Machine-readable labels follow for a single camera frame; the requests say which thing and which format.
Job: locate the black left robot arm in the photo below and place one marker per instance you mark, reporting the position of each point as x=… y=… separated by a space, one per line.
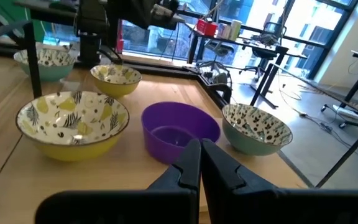
x=89 y=46

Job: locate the purple plastic bowl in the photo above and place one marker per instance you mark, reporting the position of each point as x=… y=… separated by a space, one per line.
x=179 y=118

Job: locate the black window frame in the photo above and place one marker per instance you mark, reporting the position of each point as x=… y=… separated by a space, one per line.
x=332 y=40

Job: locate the yellow bowl leaf-patterned inside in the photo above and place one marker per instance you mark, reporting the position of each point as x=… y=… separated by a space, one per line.
x=73 y=118
x=115 y=76

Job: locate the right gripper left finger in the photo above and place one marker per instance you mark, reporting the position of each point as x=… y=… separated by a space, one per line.
x=154 y=207

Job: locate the thin black frame post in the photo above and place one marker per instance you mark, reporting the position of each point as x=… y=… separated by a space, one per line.
x=347 y=155

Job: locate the red box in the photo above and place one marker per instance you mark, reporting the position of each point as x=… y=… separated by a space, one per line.
x=207 y=28

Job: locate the black office chair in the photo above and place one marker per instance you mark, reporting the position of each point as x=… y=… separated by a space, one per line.
x=213 y=74
x=264 y=53

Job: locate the teal bowl patterned inside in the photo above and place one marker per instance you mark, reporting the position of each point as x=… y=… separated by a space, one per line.
x=45 y=71
x=256 y=124

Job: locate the small red object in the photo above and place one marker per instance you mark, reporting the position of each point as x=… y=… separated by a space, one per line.
x=120 y=46

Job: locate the small grey can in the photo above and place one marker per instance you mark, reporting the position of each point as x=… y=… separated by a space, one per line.
x=221 y=31
x=227 y=32

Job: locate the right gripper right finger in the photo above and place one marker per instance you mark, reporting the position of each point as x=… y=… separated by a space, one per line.
x=259 y=208

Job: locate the tall white roll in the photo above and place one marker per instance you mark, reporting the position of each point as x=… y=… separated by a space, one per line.
x=235 y=29

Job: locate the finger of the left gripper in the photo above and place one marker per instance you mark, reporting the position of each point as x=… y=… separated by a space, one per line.
x=169 y=9
x=169 y=22

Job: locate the black standing desk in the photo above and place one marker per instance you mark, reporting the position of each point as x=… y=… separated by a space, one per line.
x=280 y=49

